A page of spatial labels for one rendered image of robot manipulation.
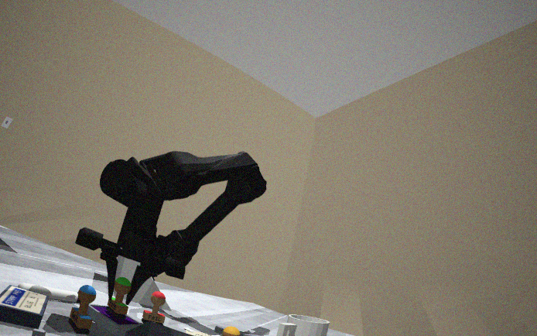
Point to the grey mug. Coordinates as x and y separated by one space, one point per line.
299 325

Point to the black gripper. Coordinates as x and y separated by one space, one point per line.
93 240

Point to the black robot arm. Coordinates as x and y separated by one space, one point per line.
144 186

